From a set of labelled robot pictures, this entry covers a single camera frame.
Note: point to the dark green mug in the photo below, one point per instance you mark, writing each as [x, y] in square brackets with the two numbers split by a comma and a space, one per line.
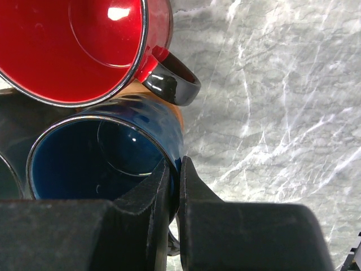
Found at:
[23, 119]

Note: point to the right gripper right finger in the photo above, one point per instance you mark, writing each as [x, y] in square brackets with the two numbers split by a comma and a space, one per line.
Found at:
[219, 235]

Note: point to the red mug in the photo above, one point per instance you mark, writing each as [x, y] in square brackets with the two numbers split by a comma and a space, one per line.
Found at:
[80, 53]

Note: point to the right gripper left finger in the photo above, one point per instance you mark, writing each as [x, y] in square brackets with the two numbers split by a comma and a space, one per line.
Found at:
[130, 233]

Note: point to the light wood coaster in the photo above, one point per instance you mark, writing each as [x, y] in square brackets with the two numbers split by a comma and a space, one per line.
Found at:
[136, 88]

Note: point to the blue mug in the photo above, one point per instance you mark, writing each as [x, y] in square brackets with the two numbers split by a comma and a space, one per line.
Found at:
[106, 151]

